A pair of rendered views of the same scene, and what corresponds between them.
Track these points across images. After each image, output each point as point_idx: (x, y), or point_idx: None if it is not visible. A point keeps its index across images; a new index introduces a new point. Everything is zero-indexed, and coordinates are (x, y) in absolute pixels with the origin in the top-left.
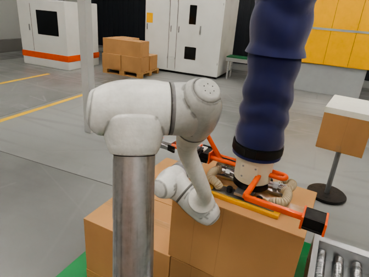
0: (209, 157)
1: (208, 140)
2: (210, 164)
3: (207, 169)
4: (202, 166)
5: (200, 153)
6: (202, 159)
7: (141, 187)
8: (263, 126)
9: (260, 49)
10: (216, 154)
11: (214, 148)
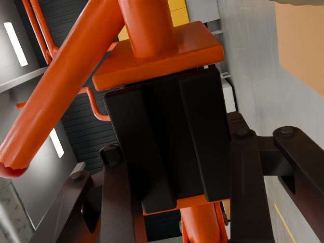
0: (138, 66)
1: (47, 124)
2: (294, 46)
3: (323, 47)
4: (316, 79)
5: (141, 165)
6: (188, 126)
7: None
8: None
9: None
10: (110, 9)
11: (66, 55)
